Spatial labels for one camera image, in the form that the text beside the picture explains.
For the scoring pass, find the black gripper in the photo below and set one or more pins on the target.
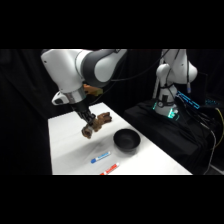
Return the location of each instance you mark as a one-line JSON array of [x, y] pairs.
[[81, 110]]

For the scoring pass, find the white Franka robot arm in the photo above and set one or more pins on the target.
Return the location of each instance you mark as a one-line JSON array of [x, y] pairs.
[[86, 66]]

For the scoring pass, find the black bowl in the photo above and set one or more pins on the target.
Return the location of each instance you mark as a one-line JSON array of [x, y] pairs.
[[126, 140]]

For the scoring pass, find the brown plush animal toy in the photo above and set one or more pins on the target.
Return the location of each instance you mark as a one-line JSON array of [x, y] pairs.
[[102, 120]]

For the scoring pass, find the blue and white marker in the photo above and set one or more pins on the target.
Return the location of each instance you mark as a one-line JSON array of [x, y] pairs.
[[100, 157]]

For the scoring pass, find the red and white marker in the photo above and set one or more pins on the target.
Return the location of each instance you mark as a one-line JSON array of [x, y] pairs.
[[109, 169]]

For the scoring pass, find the black curtain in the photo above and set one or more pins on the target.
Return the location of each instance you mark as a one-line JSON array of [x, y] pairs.
[[23, 100]]

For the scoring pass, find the black cloth-covered robot stand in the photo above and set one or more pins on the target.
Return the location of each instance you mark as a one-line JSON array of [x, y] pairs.
[[166, 133]]

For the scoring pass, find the blue-lit control box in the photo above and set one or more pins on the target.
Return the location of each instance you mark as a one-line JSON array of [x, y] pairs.
[[188, 99]]

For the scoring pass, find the brown wrist mount plate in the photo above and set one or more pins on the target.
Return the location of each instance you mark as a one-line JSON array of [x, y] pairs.
[[91, 89]]

